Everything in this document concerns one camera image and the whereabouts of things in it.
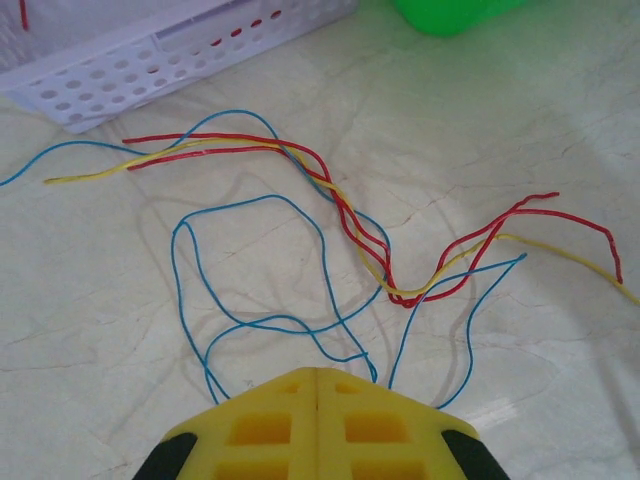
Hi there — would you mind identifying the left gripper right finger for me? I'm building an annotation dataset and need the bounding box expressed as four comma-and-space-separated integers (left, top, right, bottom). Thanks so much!
316, 367, 511, 480

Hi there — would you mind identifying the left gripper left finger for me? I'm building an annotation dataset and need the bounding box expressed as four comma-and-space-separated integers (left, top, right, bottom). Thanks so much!
132, 367, 319, 480

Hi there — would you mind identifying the blue cable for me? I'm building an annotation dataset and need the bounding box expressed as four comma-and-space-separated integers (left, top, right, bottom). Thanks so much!
0, 109, 394, 405
171, 193, 379, 386
387, 252, 529, 411

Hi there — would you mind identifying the yellow cable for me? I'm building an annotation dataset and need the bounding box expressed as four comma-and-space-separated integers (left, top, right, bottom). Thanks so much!
43, 141, 640, 306

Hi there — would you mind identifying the lavender perforated basket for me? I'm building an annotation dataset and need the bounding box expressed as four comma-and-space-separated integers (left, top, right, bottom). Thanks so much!
0, 0, 361, 135

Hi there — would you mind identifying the green mesh basket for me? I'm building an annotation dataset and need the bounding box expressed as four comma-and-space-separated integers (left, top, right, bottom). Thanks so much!
392, 0, 531, 39

